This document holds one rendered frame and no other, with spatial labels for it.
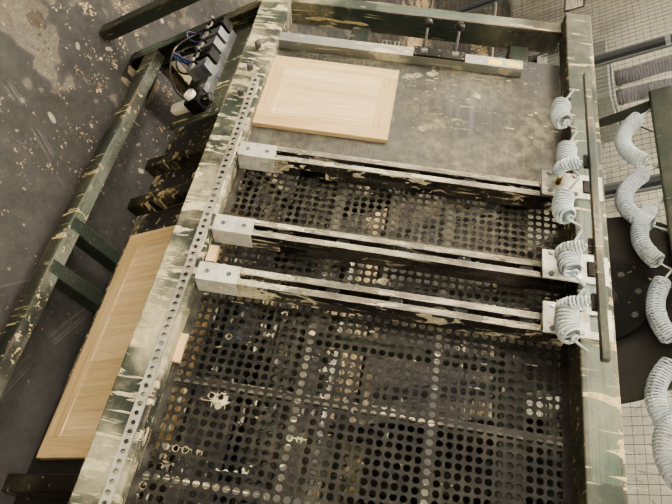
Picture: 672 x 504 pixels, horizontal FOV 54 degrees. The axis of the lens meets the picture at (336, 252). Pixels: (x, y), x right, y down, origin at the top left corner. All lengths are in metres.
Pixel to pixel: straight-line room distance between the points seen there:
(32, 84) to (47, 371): 1.14
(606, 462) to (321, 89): 1.58
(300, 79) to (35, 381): 1.50
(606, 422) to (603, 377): 0.12
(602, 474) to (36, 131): 2.34
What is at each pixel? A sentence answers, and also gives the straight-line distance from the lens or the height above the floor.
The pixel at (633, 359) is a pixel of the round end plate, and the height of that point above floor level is 1.94.
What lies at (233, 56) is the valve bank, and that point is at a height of 0.77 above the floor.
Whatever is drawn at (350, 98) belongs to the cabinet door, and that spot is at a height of 1.17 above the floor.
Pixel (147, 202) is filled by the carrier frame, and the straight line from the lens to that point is 2.76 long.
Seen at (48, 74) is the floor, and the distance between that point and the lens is 3.05.
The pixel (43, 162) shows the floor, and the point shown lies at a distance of 2.90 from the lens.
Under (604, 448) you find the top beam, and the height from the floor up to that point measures 1.92.
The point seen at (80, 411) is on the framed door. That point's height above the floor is 0.37.
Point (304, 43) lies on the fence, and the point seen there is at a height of 0.99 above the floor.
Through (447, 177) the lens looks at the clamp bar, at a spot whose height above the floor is 1.52.
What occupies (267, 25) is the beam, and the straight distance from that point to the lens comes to 2.79.
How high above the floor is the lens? 2.23
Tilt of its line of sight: 29 degrees down
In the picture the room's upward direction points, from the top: 79 degrees clockwise
